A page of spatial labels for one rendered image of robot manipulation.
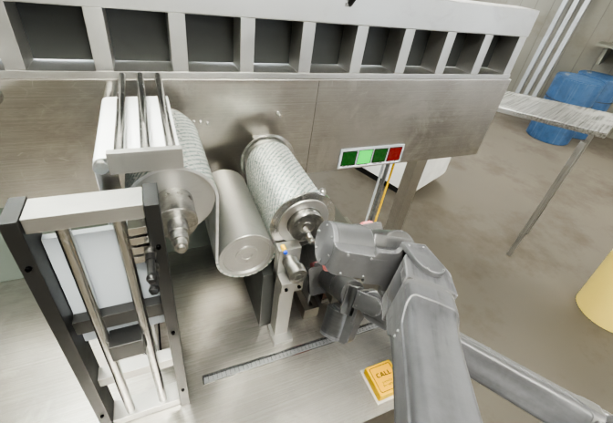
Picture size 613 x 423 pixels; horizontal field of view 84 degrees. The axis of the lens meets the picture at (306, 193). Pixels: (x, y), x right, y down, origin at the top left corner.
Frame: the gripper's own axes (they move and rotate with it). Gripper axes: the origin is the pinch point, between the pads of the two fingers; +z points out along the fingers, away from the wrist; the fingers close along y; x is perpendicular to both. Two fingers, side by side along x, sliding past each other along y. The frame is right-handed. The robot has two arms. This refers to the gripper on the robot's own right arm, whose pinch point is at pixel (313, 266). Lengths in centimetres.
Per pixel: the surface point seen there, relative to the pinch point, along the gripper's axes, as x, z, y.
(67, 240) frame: 21, -29, -44
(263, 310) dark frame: -9.6, 3.0, -13.3
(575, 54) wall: 135, 254, 557
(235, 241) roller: 12.7, -9.8, -20.5
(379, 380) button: -25.0, -15.1, 8.2
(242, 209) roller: 17.7, -2.7, -17.1
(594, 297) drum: -80, 44, 211
